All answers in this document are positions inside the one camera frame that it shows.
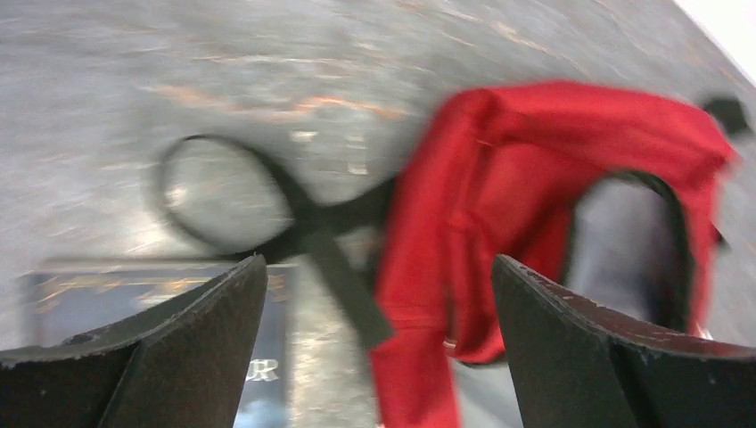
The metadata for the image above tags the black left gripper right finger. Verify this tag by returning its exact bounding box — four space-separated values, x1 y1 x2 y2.
492 255 755 428

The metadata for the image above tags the dark blue 1984 book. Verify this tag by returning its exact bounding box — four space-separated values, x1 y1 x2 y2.
21 259 298 427

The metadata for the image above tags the red backpack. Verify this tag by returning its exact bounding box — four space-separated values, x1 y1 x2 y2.
154 79 754 428

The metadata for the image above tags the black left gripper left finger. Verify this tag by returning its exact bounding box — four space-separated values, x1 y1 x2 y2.
1 256 267 427

